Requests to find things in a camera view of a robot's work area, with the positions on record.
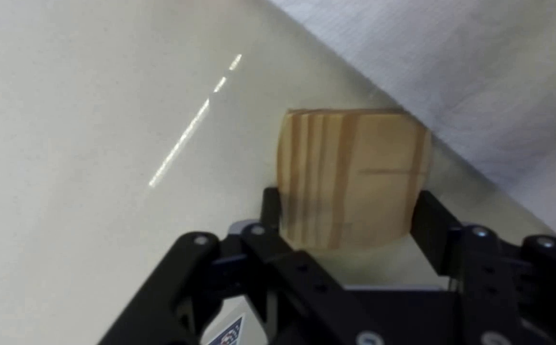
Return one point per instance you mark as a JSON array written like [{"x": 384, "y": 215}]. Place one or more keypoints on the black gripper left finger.
[{"x": 271, "y": 280}]

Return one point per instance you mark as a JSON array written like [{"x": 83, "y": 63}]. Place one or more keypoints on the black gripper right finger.
[{"x": 515, "y": 288}]

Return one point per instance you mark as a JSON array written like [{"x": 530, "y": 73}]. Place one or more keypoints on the light wooden plaque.
[{"x": 348, "y": 178}]

